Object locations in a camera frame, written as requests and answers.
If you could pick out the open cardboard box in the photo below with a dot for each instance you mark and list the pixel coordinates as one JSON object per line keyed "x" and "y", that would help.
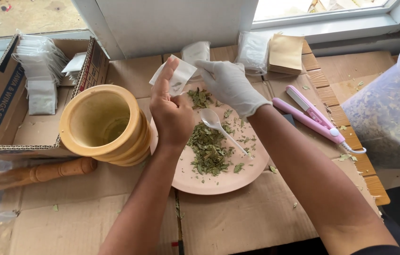
{"x": 5, "y": 117}

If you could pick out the clear plastic tub of leaves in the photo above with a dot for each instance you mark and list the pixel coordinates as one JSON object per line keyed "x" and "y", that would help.
{"x": 384, "y": 120}

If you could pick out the small clear packet of filter bags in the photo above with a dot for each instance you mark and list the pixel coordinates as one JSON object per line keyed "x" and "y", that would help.
{"x": 195, "y": 53}

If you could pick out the small stack of white tea bags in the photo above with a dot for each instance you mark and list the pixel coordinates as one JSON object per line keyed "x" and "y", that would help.
{"x": 75, "y": 65}

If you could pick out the wooden mortar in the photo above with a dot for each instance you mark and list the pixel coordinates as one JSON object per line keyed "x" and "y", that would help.
{"x": 100, "y": 120}

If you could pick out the pink round plate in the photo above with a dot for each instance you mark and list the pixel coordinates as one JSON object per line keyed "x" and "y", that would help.
{"x": 221, "y": 180}

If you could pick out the white plastic spoon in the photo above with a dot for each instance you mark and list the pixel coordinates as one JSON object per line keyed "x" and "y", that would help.
{"x": 211, "y": 118}

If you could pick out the flattened cardboard sheet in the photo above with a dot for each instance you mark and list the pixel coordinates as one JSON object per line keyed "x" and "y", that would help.
{"x": 239, "y": 219}

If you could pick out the tall stack of white tea bags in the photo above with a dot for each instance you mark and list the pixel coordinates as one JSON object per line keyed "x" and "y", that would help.
{"x": 40, "y": 70}

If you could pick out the white tea bag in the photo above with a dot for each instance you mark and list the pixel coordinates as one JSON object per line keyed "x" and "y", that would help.
{"x": 184, "y": 72}

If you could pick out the pile of dried green leaves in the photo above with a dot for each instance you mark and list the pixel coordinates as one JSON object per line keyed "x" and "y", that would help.
{"x": 207, "y": 152}

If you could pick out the large clear packet of filter bags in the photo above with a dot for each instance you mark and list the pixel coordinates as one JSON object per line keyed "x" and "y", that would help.
{"x": 253, "y": 51}

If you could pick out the person's left fingers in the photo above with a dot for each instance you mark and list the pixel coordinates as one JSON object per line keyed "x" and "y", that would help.
{"x": 166, "y": 78}

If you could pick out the stack of brown paper pouches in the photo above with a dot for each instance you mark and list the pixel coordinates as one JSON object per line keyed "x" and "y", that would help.
{"x": 285, "y": 53}

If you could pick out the person's left hand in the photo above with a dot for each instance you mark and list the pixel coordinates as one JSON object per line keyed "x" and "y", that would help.
{"x": 171, "y": 120}

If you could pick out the wooden pestle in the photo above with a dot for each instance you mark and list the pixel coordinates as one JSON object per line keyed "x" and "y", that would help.
{"x": 37, "y": 173}

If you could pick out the person's right hand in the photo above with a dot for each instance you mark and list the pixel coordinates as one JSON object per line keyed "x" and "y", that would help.
{"x": 233, "y": 86}

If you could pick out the white window frame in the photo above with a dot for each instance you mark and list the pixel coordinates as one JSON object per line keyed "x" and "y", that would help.
{"x": 327, "y": 24}

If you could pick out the pink mini heat sealer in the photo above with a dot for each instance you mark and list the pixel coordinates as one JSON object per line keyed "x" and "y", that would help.
{"x": 309, "y": 117}

